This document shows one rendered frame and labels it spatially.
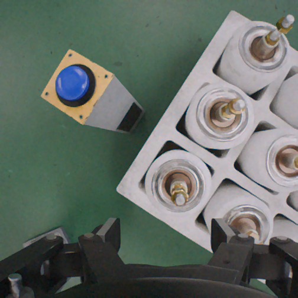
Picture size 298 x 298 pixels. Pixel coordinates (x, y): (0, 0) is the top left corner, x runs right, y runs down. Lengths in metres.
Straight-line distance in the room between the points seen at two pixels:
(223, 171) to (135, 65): 0.35
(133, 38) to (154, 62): 0.09
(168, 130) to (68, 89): 0.19
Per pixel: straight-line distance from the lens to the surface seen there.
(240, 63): 0.36
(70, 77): 0.28
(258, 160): 0.35
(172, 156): 0.33
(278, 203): 0.45
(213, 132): 0.33
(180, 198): 0.24
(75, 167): 0.63
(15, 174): 0.73
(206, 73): 0.42
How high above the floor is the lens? 0.58
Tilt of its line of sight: 84 degrees down
